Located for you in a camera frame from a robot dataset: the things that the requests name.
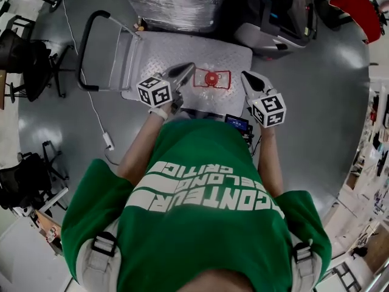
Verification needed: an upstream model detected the plastic wrapped pallet load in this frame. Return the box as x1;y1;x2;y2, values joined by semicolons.
117;0;232;33

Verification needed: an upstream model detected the white power strip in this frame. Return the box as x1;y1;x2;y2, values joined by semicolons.
102;132;115;151

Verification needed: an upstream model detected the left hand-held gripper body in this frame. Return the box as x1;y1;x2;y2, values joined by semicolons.
136;75;185;114

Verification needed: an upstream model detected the white shelf of assorted goods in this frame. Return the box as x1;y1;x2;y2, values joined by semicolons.
346;83;389;194

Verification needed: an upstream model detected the grey wheeled machine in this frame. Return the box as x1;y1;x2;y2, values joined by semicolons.
233;0;318;61

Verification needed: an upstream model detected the person's green printed shirt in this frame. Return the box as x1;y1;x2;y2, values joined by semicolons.
60;119;332;292

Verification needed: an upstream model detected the person's left forearm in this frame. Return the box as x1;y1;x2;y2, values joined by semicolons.
117;114;167;182

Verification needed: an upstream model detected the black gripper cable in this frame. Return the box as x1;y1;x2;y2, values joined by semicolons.
250;134;263;158

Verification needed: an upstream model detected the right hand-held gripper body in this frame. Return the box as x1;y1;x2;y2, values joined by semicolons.
251;89;287;129

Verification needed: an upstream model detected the grey left shoulder strap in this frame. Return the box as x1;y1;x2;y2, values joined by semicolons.
75;220;122;292

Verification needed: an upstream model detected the person's right forearm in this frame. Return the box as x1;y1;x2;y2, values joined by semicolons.
257;128;285;199

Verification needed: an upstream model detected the small black monitor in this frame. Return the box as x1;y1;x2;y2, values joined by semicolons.
224;113;250;132

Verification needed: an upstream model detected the black office chair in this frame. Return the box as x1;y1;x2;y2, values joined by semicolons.
0;29;75;103
0;140;70;217

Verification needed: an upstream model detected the grey platform trolley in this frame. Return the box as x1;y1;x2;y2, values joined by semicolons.
75;10;253;114

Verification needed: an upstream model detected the grey right shoulder strap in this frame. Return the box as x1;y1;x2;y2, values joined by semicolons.
290;238;323;292

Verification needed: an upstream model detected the table with red cloth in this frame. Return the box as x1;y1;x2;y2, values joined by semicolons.
314;0;382;44

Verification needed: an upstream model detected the white wristband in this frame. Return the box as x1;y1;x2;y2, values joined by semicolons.
148;106;168;121

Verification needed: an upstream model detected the grey shoulder strap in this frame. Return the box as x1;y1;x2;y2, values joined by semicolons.
75;220;122;292
290;238;323;292

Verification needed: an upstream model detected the clear water jug red cap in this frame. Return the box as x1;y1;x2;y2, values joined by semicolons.
193;67;235;103

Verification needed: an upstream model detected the white power cable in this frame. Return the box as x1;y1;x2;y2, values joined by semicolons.
59;0;107;136

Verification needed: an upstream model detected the black power cable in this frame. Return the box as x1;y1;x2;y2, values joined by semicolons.
105;147;120;166

